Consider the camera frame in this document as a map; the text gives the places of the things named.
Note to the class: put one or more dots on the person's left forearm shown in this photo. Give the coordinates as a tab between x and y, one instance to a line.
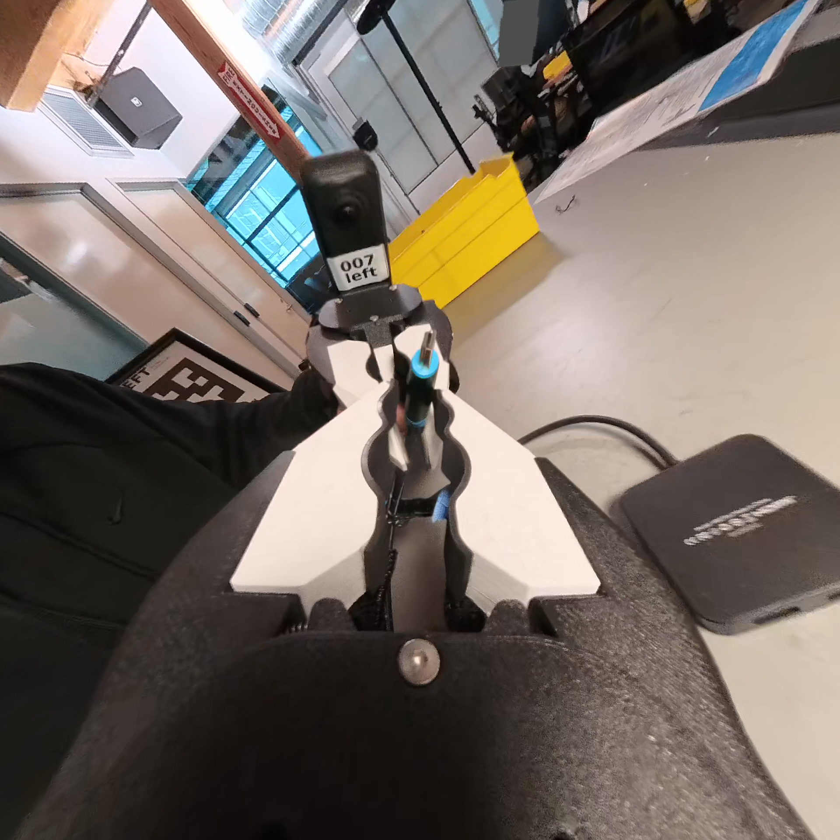
282	420

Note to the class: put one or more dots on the white vent grille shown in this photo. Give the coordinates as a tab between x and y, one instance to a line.
85	124

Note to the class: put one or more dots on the framed black white sign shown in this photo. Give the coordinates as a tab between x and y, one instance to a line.
197	380

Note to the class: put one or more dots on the yellow plastic bin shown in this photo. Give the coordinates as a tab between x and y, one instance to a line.
485	262
459	203

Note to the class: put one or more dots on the red white label strip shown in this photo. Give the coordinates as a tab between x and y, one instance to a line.
253	102

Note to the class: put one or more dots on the person's black jacket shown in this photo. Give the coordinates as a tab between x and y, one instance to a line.
65	492

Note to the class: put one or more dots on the black stand pole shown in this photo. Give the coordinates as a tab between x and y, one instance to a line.
426	85

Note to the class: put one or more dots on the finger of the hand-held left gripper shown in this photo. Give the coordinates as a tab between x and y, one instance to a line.
354	374
443	367

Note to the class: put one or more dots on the black wall speaker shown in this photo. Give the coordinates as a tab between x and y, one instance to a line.
141	108

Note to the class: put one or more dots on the white blue paper sheet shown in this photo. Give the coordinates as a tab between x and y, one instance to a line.
656	105

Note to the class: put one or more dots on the black port hub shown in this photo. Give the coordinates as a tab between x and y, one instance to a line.
722	525

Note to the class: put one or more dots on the wooden beam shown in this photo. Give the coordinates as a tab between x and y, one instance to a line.
216	46
39	46

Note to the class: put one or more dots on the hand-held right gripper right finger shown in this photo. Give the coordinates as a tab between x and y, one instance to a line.
518	525

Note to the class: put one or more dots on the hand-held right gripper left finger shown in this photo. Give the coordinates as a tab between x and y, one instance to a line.
315	518

